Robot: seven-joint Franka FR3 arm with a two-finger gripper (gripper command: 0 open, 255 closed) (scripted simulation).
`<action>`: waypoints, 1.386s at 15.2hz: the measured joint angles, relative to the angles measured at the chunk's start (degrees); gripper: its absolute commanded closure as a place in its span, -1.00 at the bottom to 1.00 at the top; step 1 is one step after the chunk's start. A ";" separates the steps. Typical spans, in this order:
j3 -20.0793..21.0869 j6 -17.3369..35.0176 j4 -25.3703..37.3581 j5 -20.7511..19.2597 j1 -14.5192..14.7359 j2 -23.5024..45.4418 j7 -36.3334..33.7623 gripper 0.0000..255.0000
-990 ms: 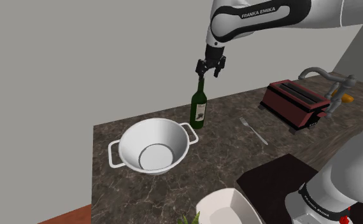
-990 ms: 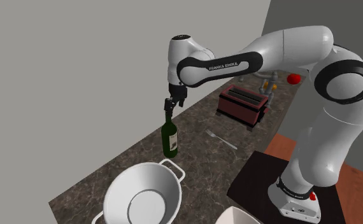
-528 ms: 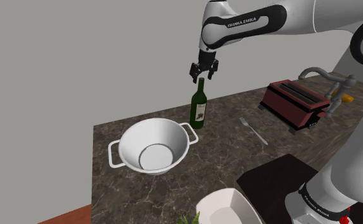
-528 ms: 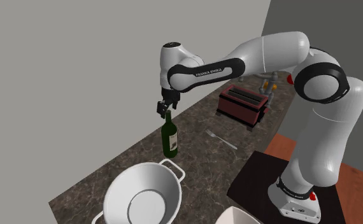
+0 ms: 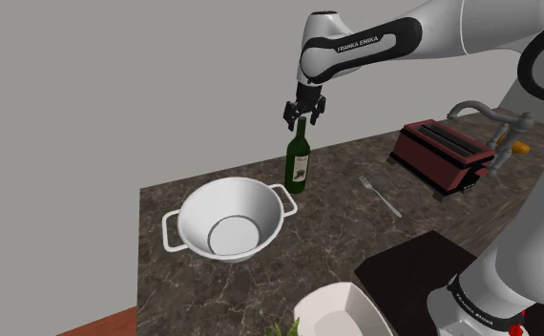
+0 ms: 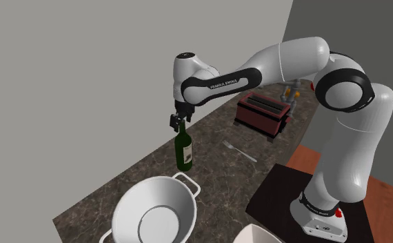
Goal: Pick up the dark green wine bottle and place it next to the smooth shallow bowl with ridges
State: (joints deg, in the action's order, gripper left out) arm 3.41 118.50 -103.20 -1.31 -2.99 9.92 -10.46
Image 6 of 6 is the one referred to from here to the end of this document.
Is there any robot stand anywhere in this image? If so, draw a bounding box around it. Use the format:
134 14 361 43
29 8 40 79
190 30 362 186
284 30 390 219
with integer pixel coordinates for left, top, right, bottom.
244 163 376 243

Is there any white bowl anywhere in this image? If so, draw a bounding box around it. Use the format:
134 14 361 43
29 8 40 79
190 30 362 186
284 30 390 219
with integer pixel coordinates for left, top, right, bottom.
232 223 283 243

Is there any red toaster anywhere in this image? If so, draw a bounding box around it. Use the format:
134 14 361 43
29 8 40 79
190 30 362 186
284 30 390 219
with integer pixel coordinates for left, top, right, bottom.
232 92 294 144

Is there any green wine bottle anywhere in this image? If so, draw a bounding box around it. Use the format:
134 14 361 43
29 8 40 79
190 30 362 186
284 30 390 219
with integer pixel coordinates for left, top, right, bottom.
174 121 194 173

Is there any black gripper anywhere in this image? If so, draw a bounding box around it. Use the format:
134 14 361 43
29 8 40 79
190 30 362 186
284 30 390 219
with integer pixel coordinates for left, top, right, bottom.
169 99 195 133

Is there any grey and orange figure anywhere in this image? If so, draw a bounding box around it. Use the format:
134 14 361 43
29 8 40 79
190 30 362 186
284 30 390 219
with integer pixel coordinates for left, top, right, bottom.
279 78 302 117

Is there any silver fork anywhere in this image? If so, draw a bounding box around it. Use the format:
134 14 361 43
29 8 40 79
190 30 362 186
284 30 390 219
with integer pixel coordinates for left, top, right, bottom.
221 139 258 164

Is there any white pot with handles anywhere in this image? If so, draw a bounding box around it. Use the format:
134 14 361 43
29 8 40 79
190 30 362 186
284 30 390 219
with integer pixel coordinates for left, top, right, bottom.
98 171 202 243

